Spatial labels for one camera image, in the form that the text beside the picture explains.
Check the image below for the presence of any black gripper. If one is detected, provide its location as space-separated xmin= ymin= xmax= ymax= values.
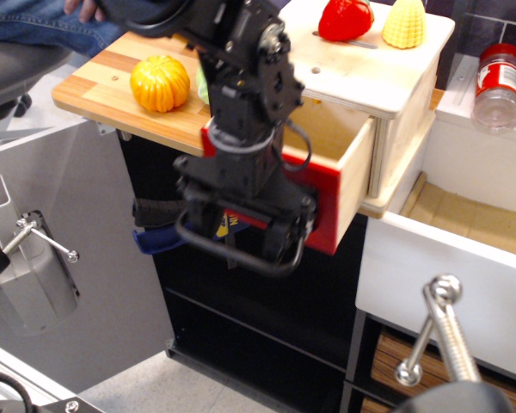
xmin=174 ymin=147 xmax=316 ymax=265

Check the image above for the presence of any black metal drawer handle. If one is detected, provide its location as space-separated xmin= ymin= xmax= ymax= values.
xmin=175 ymin=188 xmax=317 ymax=278

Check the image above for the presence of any red front wooden drawer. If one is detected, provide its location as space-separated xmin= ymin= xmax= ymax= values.
xmin=200 ymin=97 xmax=378 ymax=256

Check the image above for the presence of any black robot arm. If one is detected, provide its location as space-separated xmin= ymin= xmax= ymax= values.
xmin=100 ymin=1 xmax=317 ymax=277

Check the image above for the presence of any white open drawer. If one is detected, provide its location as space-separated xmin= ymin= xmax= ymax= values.
xmin=356 ymin=174 xmax=516 ymax=378

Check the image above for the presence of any white wooden box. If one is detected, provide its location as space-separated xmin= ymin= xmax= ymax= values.
xmin=280 ymin=0 xmax=455 ymax=200

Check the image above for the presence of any person's hand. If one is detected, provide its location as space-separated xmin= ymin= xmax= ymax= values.
xmin=64 ymin=0 xmax=107 ymax=23

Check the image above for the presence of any blue Irwin bar clamp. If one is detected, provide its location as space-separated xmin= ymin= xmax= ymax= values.
xmin=132 ymin=198 xmax=250 ymax=255

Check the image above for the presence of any black cabinet shelf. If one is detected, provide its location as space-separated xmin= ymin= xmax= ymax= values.
xmin=119 ymin=133 xmax=369 ymax=413

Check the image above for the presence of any green toy cabbage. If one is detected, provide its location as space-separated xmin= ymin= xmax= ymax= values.
xmin=196 ymin=66 xmax=210 ymax=105

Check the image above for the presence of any orange toy pumpkin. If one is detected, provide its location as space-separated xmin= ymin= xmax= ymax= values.
xmin=130 ymin=55 xmax=191 ymax=113

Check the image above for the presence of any grey cabinet door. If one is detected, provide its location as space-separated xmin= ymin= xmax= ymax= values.
xmin=0 ymin=120 xmax=170 ymax=391

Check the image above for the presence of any wooden countertop board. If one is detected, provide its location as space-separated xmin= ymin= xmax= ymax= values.
xmin=52 ymin=34 xmax=211 ymax=155

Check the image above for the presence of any right silver clamp screw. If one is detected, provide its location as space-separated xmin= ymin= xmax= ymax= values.
xmin=395 ymin=274 xmax=482 ymax=387

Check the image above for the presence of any silver clamp screw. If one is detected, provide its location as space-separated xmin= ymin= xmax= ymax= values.
xmin=0 ymin=219 xmax=80 ymax=274
xmin=395 ymin=274 xmax=482 ymax=387

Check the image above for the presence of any left silver clamp screw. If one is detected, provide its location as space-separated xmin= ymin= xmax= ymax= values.
xmin=0 ymin=219 xmax=80 ymax=274

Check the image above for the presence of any red toy strawberry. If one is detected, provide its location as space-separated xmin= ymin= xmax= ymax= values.
xmin=317 ymin=0 xmax=375 ymax=41

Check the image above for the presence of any yellow toy corn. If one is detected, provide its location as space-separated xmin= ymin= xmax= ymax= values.
xmin=382 ymin=0 xmax=427 ymax=49

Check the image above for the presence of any red label plastic jar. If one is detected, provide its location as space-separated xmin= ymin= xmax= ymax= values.
xmin=472 ymin=43 xmax=516 ymax=132

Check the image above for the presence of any grey office chair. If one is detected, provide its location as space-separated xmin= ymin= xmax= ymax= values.
xmin=0 ymin=37 xmax=74 ymax=145

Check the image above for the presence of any blue jeans leg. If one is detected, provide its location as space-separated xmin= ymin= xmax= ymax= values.
xmin=0 ymin=0 xmax=125 ymax=58

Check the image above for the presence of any black cable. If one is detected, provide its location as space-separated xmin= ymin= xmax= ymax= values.
xmin=0 ymin=369 xmax=34 ymax=413

